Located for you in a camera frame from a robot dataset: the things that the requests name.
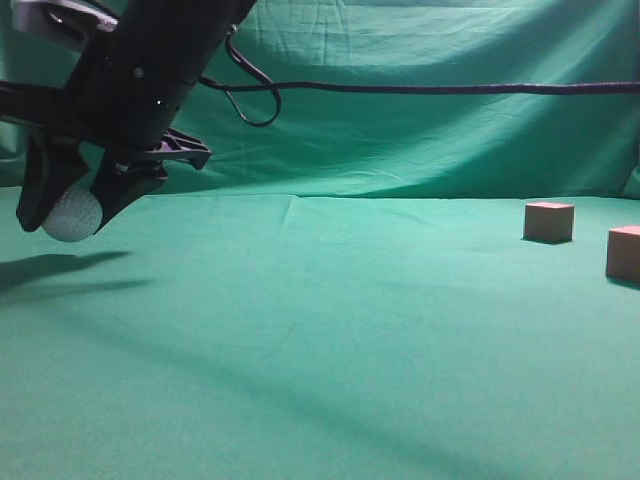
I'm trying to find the black cable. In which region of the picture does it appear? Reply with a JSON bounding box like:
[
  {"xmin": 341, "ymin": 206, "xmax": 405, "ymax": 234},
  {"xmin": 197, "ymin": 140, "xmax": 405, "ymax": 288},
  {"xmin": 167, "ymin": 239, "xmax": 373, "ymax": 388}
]
[{"xmin": 199, "ymin": 24, "xmax": 640, "ymax": 127}]

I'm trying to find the white dimpled ball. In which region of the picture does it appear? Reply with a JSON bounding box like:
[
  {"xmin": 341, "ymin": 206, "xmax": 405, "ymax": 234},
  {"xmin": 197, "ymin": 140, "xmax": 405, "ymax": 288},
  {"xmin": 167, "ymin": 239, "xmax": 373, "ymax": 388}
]
[{"xmin": 42, "ymin": 186, "xmax": 103, "ymax": 243}]

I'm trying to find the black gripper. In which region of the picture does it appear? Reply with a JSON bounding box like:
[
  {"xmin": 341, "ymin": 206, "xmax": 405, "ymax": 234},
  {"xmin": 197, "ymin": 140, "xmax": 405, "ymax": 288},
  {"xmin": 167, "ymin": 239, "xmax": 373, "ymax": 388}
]
[{"xmin": 1, "ymin": 1, "xmax": 254, "ymax": 232}]

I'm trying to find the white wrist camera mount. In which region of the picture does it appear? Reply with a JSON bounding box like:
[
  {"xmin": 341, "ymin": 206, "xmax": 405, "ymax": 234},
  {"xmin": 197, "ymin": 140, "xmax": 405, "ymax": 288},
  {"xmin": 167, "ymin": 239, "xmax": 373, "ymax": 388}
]
[{"xmin": 10, "ymin": 0, "xmax": 118, "ymax": 36}]

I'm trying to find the green cloth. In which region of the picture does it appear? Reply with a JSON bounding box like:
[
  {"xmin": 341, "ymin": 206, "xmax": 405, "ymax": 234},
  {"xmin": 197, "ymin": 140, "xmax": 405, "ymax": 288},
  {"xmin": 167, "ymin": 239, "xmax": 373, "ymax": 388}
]
[{"xmin": 0, "ymin": 0, "xmax": 640, "ymax": 480}]

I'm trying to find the wooden cube block at edge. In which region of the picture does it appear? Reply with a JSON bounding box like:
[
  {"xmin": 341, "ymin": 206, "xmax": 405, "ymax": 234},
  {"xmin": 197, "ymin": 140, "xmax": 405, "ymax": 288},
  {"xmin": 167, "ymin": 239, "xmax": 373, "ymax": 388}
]
[{"xmin": 605, "ymin": 225, "xmax": 640, "ymax": 284}]

